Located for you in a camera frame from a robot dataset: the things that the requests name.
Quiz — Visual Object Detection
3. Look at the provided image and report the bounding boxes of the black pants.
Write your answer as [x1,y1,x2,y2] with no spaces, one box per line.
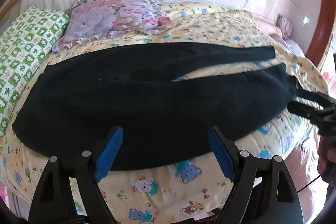
[12,42,298,172]

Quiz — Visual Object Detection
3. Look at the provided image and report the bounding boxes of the floral pillow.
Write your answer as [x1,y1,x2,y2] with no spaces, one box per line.
[51,0,171,52]

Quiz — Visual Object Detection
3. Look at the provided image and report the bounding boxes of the person's right hand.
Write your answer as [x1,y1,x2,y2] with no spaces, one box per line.
[316,135,333,183]

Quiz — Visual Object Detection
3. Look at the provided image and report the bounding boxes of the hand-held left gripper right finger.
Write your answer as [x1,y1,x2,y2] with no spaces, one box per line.
[207,126,305,224]

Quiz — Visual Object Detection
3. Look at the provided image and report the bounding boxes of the yellow bear print blanket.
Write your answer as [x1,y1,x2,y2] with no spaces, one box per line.
[0,2,330,224]

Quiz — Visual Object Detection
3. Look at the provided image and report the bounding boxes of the brown wooden frame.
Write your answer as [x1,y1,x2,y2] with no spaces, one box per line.
[306,0,336,69]

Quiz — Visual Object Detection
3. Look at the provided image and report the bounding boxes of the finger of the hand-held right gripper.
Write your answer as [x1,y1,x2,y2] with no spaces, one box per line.
[296,89,336,109]
[287,100,332,121]

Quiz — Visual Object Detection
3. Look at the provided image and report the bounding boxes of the green checked pillow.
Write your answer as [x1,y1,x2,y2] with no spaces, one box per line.
[0,7,70,136]

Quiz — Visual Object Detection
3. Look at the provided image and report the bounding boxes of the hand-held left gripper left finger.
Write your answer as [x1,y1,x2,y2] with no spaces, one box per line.
[29,126,124,224]

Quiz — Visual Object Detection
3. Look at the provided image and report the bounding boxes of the black cable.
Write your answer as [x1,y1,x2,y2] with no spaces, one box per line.
[297,174,324,192]

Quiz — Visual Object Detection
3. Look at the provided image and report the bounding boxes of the pink bed skirt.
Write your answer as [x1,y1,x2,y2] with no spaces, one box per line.
[286,119,324,216]

